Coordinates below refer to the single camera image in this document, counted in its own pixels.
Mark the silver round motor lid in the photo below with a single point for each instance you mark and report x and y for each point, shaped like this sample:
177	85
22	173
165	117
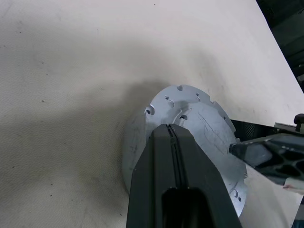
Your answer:
213	130

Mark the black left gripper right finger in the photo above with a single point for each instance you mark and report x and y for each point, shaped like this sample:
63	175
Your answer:
197	171

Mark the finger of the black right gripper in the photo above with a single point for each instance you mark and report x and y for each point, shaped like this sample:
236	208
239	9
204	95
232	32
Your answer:
261	152
256	130

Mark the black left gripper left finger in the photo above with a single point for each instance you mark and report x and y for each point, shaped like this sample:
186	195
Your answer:
154	171

